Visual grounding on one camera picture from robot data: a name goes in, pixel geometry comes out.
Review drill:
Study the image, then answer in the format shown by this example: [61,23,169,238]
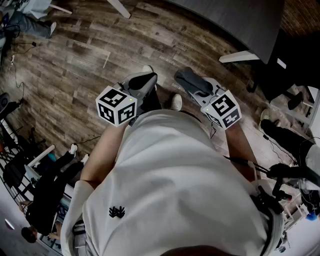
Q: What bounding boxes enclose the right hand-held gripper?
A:
[185,77,242,132]

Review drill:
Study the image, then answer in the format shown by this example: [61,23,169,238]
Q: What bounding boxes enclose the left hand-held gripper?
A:
[95,71,159,128]

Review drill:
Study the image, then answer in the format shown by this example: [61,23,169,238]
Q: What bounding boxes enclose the person's left forearm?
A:
[79,122,126,191]

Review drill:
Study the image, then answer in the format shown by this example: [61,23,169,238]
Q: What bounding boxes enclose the person's right forearm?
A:
[224,123,262,181]

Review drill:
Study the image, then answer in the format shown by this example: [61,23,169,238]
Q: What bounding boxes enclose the person's black trousers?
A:
[138,84,203,125]

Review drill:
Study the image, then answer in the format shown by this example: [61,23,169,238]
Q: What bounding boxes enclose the person's right white shoe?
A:
[171,93,183,111]

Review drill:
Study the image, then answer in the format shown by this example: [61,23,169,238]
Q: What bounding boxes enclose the white table leg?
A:
[219,49,261,64]
[107,0,132,20]

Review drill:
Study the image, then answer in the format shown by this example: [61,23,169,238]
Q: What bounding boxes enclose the black office chair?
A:
[247,28,320,111]

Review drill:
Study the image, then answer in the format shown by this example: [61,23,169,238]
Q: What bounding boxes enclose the person's white shirt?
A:
[61,109,285,256]

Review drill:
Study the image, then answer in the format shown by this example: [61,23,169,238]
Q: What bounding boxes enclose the dark grey table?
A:
[169,0,286,65]

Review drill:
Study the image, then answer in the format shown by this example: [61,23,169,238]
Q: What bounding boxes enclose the table with light blue cloth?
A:
[23,0,73,20]

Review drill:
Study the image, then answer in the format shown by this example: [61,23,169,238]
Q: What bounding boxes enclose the black bag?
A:
[3,162,26,189]

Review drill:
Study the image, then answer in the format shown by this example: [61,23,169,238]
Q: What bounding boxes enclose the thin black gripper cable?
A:
[209,121,218,140]

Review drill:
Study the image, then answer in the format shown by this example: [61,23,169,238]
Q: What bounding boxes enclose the thick black cable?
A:
[223,155,272,175]

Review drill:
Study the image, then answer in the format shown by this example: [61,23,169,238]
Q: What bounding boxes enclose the black wire rack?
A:
[0,117,33,201]

